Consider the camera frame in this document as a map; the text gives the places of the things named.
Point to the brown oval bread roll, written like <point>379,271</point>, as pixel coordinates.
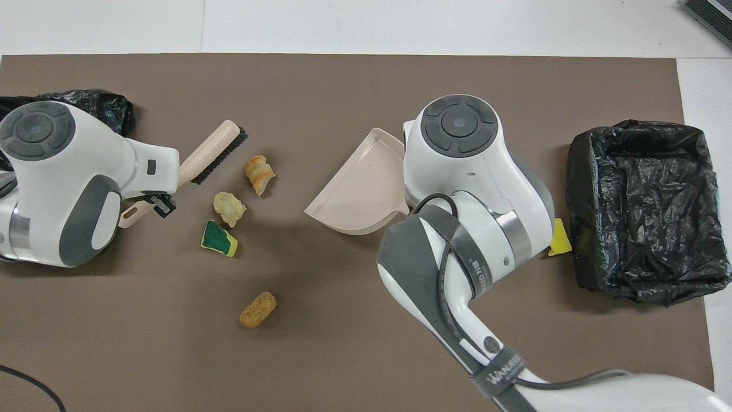
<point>258,309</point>

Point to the green and yellow sponge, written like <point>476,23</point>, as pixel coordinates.
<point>216,237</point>

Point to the beige hand brush black bristles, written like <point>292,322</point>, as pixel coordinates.
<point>211,150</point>

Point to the black bag-covered bin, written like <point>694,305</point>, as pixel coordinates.
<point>108,109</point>

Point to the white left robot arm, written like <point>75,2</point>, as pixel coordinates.
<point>57,171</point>

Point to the dark ribbed device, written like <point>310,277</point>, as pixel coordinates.
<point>715,14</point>

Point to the pale bread chunk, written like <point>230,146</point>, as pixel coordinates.
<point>230,209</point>

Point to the torn orange croissant piece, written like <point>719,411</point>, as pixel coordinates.
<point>258,174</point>

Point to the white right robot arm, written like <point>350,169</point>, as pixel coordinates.
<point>457,171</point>

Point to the beige plastic dustpan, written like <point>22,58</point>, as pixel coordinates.
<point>354,194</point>

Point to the brown table mat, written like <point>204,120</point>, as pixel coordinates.
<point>320,355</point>

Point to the notched yellow sponge piece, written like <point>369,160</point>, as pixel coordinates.
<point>561,240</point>

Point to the open black bag-lined bin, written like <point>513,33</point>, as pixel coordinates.
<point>646,212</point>

